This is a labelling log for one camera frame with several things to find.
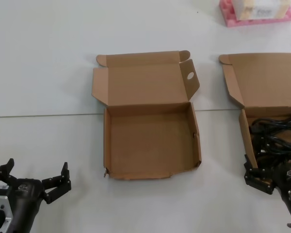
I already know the tissue pack in plastic wrap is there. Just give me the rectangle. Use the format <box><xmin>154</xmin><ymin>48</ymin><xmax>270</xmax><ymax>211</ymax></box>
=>
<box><xmin>234</xmin><ymin>0</ymin><xmax>290</xmax><ymax>20</ymax></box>

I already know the pink foam tray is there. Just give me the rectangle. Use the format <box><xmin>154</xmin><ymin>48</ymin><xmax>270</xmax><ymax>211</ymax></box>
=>
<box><xmin>219</xmin><ymin>0</ymin><xmax>291</xmax><ymax>27</ymax></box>

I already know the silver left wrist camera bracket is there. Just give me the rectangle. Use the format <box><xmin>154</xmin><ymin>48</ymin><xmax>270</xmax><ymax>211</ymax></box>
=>
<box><xmin>0</xmin><ymin>193</ymin><xmax>16</xmax><ymax>233</ymax></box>

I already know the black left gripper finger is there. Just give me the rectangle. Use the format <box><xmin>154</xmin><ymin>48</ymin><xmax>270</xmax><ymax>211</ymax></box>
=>
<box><xmin>41</xmin><ymin>162</ymin><xmax>72</xmax><ymax>204</ymax></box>
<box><xmin>0</xmin><ymin>158</ymin><xmax>17</xmax><ymax>189</ymax></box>

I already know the cardboard box with torn corner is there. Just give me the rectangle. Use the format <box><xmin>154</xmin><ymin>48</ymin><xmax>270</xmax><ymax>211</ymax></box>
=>
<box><xmin>91</xmin><ymin>50</ymin><xmax>202</xmax><ymax>181</ymax></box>

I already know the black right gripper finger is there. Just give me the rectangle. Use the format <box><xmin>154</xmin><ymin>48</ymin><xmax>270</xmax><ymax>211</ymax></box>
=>
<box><xmin>243</xmin><ymin>154</ymin><xmax>276</xmax><ymax>195</ymax></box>

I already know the brown cardboard box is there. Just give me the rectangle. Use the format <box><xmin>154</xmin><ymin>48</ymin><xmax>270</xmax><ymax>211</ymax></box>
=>
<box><xmin>218</xmin><ymin>52</ymin><xmax>291</xmax><ymax>182</ymax></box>

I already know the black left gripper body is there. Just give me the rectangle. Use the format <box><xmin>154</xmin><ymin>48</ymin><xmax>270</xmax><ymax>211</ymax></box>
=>
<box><xmin>0</xmin><ymin>178</ymin><xmax>46</xmax><ymax>233</ymax></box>

